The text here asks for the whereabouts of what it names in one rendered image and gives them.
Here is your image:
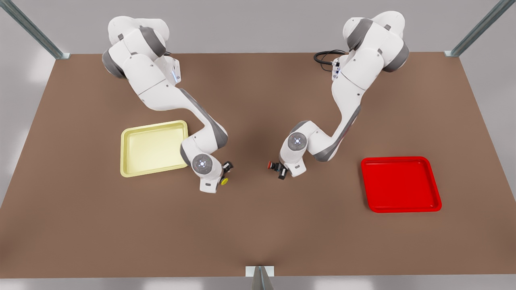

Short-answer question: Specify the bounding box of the black cable loop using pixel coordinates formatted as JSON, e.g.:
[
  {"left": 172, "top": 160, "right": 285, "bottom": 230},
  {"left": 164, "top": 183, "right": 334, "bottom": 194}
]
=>
[{"left": 314, "top": 50, "right": 348, "bottom": 72}]

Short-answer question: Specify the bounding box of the silver frame post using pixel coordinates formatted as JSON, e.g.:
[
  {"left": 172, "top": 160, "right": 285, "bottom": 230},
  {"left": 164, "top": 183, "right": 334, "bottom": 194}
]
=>
[
  {"left": 0, "top": 0, "right": 71, "bottom": 60},
  {"left": 246, "top": 266, "right": 275, "bottom": 290},
  {"left": 444, "top": 0, "right": 516, "bottom": 57}
]

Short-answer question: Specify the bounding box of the yellow tray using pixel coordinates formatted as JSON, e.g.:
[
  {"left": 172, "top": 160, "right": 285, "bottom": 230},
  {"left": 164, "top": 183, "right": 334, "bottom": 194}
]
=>
[{"left": 120, "top": 120, "right": 190, "bottom": 178}]

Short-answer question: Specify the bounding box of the red tray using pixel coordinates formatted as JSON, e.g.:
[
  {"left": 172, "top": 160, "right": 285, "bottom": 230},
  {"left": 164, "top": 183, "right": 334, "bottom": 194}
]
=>
[{"left": 360, "top": 156, "right": 442, "bottom": 213}]

